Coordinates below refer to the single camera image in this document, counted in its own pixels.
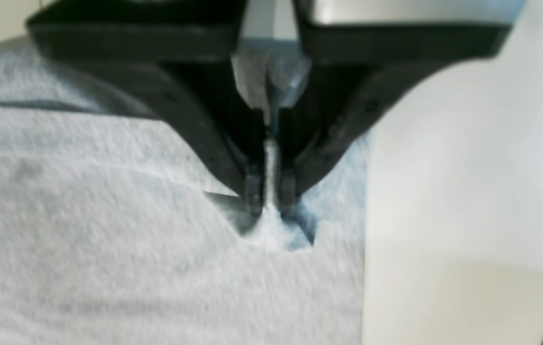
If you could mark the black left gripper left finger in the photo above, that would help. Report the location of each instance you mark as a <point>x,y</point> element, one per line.
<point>174,57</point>

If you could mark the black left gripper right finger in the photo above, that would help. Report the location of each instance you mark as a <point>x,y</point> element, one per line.
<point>365,55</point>

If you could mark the grey T-shirt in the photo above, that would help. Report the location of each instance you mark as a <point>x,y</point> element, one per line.
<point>113,233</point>

